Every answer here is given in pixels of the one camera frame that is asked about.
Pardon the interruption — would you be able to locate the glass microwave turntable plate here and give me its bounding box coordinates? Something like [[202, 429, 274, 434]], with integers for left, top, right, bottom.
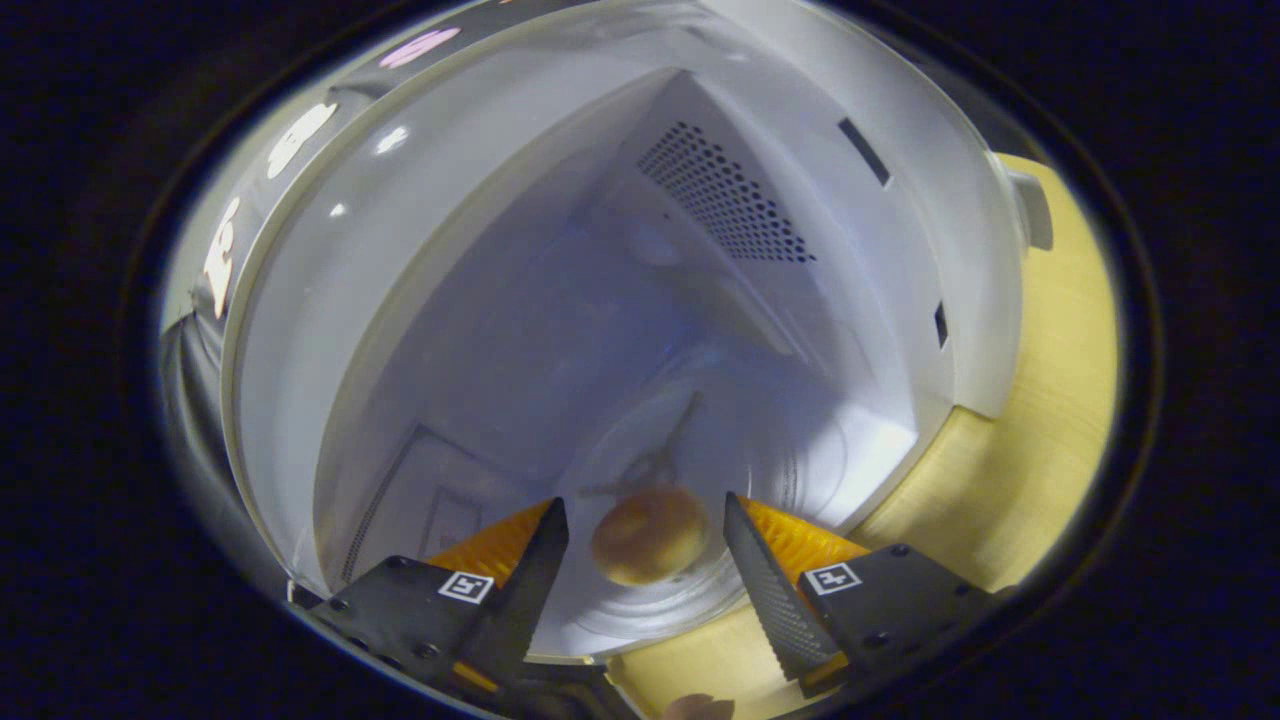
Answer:
[[552, 372, 856, 643]]

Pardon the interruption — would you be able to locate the glazed donut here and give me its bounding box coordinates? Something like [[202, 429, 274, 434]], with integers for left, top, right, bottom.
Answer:
[[589, 486, 712, 588]]

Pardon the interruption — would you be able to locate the black backdrop cloth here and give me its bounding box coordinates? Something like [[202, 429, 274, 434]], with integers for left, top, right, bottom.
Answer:
[[160, 0, 521, 336]]

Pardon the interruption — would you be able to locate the white microwave oven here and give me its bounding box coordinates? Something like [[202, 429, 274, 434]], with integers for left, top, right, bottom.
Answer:
[[160, 0, 1057, 669]]

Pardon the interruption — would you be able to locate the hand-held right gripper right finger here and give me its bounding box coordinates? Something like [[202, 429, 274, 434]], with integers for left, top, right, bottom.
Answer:
[[721, 491, 1003, 701]]

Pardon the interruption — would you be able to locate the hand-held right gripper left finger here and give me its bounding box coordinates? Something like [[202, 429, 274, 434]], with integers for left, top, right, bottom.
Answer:
[[305, 496, 572, 703]]

